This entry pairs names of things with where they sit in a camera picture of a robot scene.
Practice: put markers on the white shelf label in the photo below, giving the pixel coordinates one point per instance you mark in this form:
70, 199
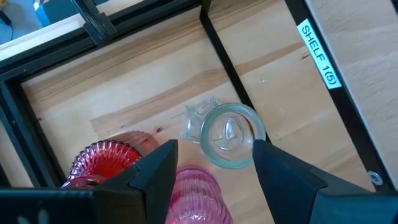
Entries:
317, 53

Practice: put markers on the red tall ribbed vase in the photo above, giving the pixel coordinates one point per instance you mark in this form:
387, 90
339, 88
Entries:
102, 158

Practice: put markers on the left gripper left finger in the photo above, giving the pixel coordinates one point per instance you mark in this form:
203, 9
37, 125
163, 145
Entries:
155, 174

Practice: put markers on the clear conical glass vase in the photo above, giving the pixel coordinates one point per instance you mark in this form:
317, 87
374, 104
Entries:
230, 137

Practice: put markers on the pink round ribbed vase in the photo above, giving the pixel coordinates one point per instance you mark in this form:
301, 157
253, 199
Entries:
199, 199

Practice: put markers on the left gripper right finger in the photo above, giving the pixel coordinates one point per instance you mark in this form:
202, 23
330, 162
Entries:
280, 174

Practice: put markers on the silver shelf bolt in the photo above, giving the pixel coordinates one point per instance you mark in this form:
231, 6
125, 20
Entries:
375, 178

